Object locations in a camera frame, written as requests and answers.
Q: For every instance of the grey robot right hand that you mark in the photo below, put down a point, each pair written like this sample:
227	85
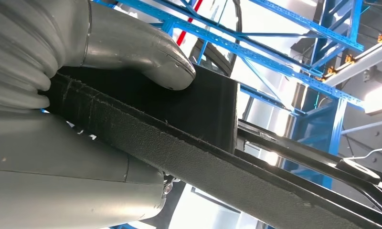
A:
131	41

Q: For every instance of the blue metal shelf rack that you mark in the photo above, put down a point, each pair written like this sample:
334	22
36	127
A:
317	136

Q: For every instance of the red barrier belt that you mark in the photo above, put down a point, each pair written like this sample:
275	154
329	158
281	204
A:
187	25

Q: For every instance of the ceiling light panel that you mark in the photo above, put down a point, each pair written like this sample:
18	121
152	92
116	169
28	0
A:
379	99

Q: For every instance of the grey ceiling rail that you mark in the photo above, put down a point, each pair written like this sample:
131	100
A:
361	61

